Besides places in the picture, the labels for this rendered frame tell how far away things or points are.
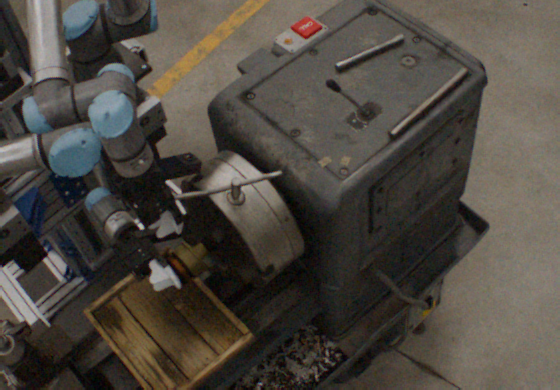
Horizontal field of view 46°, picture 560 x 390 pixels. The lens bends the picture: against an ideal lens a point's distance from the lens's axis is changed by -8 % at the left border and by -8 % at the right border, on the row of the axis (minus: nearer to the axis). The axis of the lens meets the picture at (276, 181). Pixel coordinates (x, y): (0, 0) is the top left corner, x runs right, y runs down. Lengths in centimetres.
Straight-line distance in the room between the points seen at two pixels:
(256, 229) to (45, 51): 60
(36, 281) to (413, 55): 176
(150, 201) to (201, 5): 273
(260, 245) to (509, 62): 230
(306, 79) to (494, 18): 225
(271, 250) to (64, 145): 51
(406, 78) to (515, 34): 210
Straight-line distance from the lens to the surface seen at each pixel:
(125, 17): 180
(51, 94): 133
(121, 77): 131
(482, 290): 283
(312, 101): 167
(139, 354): 182
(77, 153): 152
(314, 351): 209
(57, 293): 277
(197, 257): 163
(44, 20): 141
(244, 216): 155
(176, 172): 134
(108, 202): 178
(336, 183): 153
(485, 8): 390
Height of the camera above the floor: 251
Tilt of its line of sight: 54 degrees down
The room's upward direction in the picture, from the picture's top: 10 degrees counter-clockwise
